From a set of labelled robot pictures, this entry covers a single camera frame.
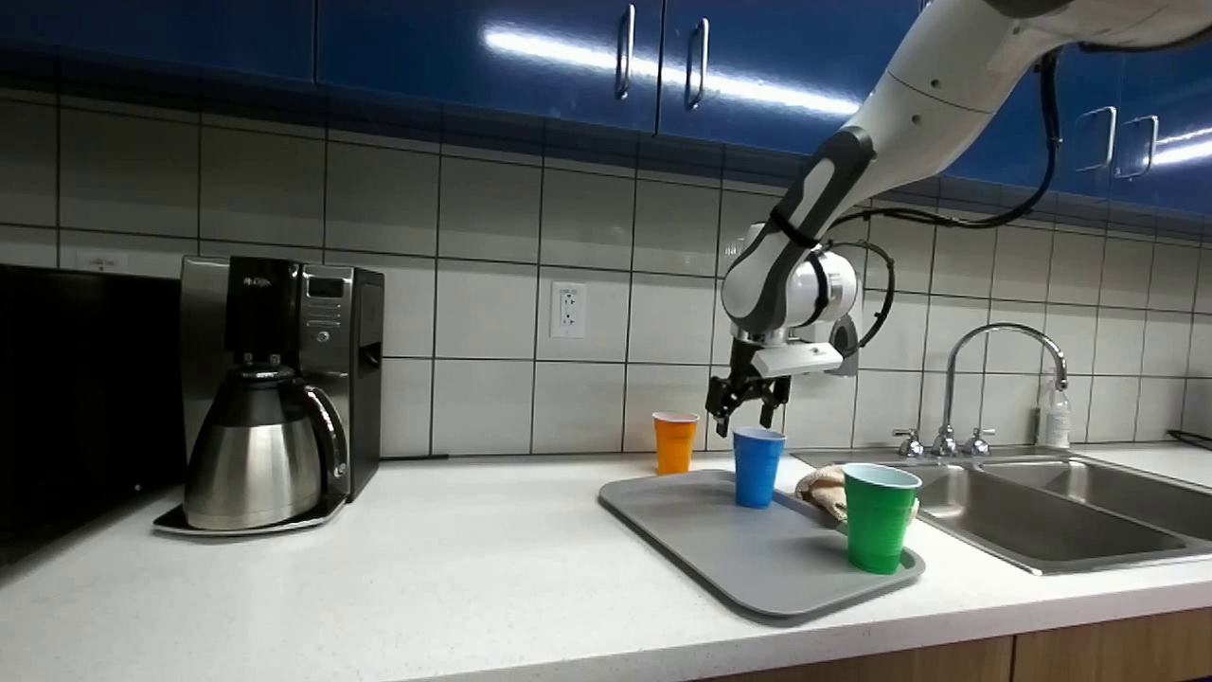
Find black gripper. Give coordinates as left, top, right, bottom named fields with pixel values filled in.
left=703, top=369, right=790, bottom=432

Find blue plastic cup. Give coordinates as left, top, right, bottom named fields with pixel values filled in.
left=732, top=430, right=784, bottom=510

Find orange plastic cup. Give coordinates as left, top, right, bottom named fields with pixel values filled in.
left=650, top=412, right=697, bottom=473

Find green plastic cup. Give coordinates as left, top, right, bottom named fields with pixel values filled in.
left=840, top=464, right=920, bottom=573

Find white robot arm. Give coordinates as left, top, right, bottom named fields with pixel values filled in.
left=703, top=0, right=1212, bottom=438

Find grey plastic tray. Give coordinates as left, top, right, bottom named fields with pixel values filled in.
left=600, top=469, right=923, bottom=627

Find chrome kitchen faucet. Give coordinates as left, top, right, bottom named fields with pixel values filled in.
left=894, top=319, right=1072, bottom=459

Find stainless steel double sink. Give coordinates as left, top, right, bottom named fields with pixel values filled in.
left=899, top=456, right=1212, bottom=576

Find blue upper cabinets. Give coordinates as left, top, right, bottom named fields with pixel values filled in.
left=0, top=0, right=1212, bottom=232

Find black steel coffee maker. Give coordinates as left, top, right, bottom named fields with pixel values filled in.
left=154, top=258, right=386, bottom=540

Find wooden lower cabinets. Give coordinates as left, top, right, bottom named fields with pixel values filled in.
left=713, top=609, right=1212, bottom=682

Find black microwave oven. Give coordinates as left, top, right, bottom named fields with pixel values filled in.
left=0, top=265, right=186, bottom=569

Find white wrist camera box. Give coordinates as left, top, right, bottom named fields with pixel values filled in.
left=755, top=342, right=845, bottom=378

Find white wall outlet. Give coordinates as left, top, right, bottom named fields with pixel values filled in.
left=548, top=281, right=587, bottom=338

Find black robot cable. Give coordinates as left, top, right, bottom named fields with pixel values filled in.
left=827, top=50, right=1069, bottom=357

